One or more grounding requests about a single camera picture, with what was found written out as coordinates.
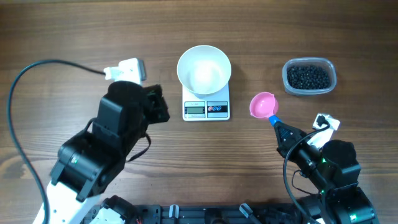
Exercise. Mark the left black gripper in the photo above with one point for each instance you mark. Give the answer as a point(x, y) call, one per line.
point(157, 95)

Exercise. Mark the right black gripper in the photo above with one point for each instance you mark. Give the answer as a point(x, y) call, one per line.
point(285, 145)

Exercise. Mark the pink scoop blue handle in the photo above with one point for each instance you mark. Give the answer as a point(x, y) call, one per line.
point(264, 106)

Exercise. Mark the white bowl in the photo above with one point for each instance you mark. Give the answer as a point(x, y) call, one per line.
point(204, 69)

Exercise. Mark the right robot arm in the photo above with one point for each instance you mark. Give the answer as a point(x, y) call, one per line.
point(332, 169)

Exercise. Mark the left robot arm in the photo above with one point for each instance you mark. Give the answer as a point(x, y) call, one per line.
point(89, 161)

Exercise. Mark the white digital kitchen scale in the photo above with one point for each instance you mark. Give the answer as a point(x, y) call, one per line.
point(213, 107)

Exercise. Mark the clear plastic container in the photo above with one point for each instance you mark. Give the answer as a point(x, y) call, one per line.
point(306, 61)

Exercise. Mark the black beans pile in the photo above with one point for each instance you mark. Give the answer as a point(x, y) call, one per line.
point(308, 77)

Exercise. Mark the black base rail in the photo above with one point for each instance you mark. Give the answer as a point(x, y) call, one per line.
point(174, 214)

